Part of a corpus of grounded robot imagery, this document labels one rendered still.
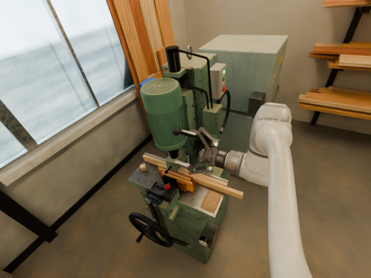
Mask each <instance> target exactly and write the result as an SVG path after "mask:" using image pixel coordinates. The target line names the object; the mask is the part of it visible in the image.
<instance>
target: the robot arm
mask: <svg viewBox="0 0 371 278"><path fill-rule="evenodd" d="M291 120H292V116H291V112H290V109H289V108H288V107H287V106H286V105H285V104H278V103H265V104H264V105H262V106H261V107H260V108H259V109H258V111H257V113H256V115H255V118H254V120H253V124H252V128H251V134H250V145H249V148H248V151H247V153H244V152H239V151H233V150H231V151H228V150H225V149H222V148H219V147H218V144H219V142H220V140H218V139H216V138H214V137H213V136H212V135H211V134H210V133H208V131H207V130H205V129H204V128H203V127H200V128H199V130H198V131H197V130H192V129H191V130H190V131H186V130H181V131H183V132H186V133H190V134H193V135H198V136H199V137H200V139H201V140H202V142H203V143H204V145H205V147H206V150H205V155H204V160H203V161H201V162H199V163H197V164H195V165H193V166H192V165H191V164H188V163H185V162H181V161H178V160H177V161H174V162H175V163H178V164H181V165H182V168H185V169H188V171H189V173H188V174H189V175H191V174H198V173H205V172H206V173H211V172H213V170H212V168H213V166H215V167H218V168H221V169H225V171H226V172H228V173H231V174H234V175H237V176H240V177H242V178H244V179H245V180H247V181H249V182H252V183H254V184H258V185H261V186H266V187H268V246H269V263H270V271H271V278H313V277H312V275H311V272H310V270H309V267H308V265H307V262H306V259H305V255H304V251H303V245H302V241H301V234H300V225H299V215H298V206H297V200H296V190H295V180H294V171H293V161H292V154H291V151H290V145H291V143H292V141H293V135H292V125H291ZM202 133H204V134H205V135H206V136H207V137H208V138H210V139H211V140H212V141H213V143H214V144H215V145H214V146H211V145H210V144H209V143H208V141H207V140H206V138H205V137H204V135H203V134H202ZM205 163H207V164H208V165H209V167H208V168H206V169H201V170H195V171H193V169H194V168H196V167H198V166H200V165H202V164H205Z"/></svg>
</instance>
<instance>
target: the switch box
mask: <svg viewBox="0 0 371 278"><path fill-rule="evenodd" d="M223 70H225V73H224V76H222V75H223ZM223 77H225V80H224V83H223V81H222V79H223ZM210 78H211V92H212V98H213V99H220V98H221V97H222V95H223V94H224V93H225V91H224V93H223V91H222V88H223V87H224V86H225V89H226V64H225V63H216V64H215V65H213V66H212V67H211V68H210ZM222 93H223V94H222Z"/></svg>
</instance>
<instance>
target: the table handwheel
mask: <svg viewBox="0 0 371 278"><path fill-rule="evenodd" d="M135 218H137V219H138V220H141V221H143V222H145V223H147V226H146V225H144V224H143V223H141V222H139V221H138V220H136V219H135ZM129 220H130V222H131V224H132V225H133V226H134V227H135V228H136V229H137V230H138V231H139V232H141V233H142V232H143V233H144V236H146V237H147V238H148V239H150V240H152V241H153V242H155V243H157V244H159V245H161V246H163V247H167V248H170V247H171V246H173V239H172V237H171V236H170V235H169V234H168V232H167V231H166V230H165V229H164V228H162V227H161V226H160V225H159V224H158V223H159V222H160V220H159V219H158V217H157V218H156V219H153V220H152V219H150V218H148V217H146V216H144V215H142V214H140V213H137V212H132V213H131V214H130V215H129ZM156 231H157V232H159V233H160V234H161V235H162V236H163V237H164V238H165V239H166V240H167V242H166V241H163V240H161V239H160V238H159V237H158V236H157V234H156Z"/></svg>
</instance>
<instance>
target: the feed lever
mask: <svg viewBox="0 0 371 278"><path fill-rule="evenodd" d="M172 133H173V134H174V135H175V136H178V135H180V134H181V135H185V136H188V137H191V138H195V139H198V140H200V143H201V145H204V143H203V142H202V140H201V139H200V137H198V136H194V135H191V134H189V133H186V132H183V131H181V130H180V128H179V127H174V128H173V130H172ZM204 137H205V138H206V140H207V141H208V143H209V144H211V142H212V140H211V139H210V138H208V137H207V136H206V135H204Z"/></svg>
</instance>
